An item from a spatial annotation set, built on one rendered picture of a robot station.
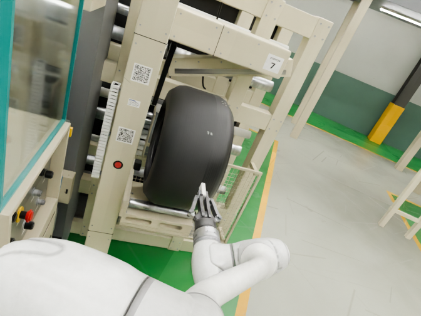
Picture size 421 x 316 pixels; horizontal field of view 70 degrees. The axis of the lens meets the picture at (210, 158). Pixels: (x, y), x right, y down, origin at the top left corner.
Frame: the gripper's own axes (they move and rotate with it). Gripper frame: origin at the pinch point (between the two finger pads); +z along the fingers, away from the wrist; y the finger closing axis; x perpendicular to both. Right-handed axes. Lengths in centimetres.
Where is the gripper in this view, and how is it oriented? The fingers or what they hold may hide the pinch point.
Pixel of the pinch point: (202, 191)
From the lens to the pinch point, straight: 118.7
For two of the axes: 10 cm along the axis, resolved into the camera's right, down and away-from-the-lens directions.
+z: -0.8, -6.0, 7.9
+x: -3.6, 7.6, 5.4
